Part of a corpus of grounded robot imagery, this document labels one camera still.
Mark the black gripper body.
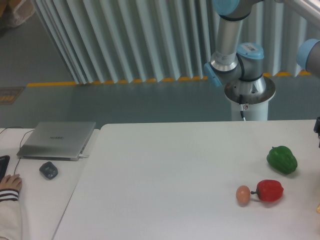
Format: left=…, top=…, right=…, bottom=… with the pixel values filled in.
left=314, top=117, right=320, bottom=140

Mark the cream sleeved forearm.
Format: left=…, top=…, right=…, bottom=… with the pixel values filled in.
left=0, top=188, right=22, bottom=240

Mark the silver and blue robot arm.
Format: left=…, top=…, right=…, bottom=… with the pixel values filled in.
left=204, top=0, right=276, bottom=121

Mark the person's bare hand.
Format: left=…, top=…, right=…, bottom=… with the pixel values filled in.
left=0, top=174, right=23, bottom=196

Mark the green bell pepper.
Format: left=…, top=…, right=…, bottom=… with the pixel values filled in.
left=266, top=145, right=298, bottom=175

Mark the red bell pepper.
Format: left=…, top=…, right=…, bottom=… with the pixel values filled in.
left=250, top=179, right=284, bottom=203

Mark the brown egg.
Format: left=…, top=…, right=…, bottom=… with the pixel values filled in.
left=236, top=185, right=251, bottom=204

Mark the white folding partition screen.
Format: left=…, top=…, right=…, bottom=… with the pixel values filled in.
left=33, top=0, right=320, bottom=84

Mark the silver closed laptop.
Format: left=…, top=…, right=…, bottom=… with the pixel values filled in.
left=17, top=121, right=96, bottom=161

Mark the dark grey computer mouse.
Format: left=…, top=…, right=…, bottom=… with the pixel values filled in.
left=39, top=161, right=59, bottom=180

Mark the white side table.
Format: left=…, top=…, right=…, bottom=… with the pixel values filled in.
left=0, top=128, right=100, bottom=240

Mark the black keyboard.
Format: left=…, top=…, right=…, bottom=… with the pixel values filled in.
left=0, top=155, right=10, bottom=181

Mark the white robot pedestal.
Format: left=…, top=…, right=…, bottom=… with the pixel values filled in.
left=224, top=76, right=276, bottom=121

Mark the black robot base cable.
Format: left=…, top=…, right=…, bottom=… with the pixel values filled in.
left=238, top=94, right=247, bottom=122

